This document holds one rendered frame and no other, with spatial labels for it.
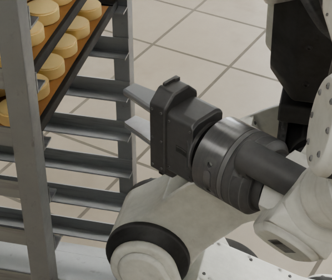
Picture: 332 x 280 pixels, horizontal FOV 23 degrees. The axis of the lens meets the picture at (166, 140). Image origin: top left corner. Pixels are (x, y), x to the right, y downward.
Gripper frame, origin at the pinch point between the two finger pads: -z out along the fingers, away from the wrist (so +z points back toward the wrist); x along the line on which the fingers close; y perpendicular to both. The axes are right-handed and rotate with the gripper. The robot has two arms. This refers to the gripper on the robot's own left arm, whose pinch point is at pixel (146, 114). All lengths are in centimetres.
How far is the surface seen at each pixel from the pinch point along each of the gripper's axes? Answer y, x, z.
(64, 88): -4.8, -7.8, -21.4
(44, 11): -6.3, 2.1, -26.0
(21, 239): 8.1, -26.4, -18.1
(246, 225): -70, -86, -34
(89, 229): -26, -63, -43
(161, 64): -114, -86, -105
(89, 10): -22.4, -6.8, -35.0
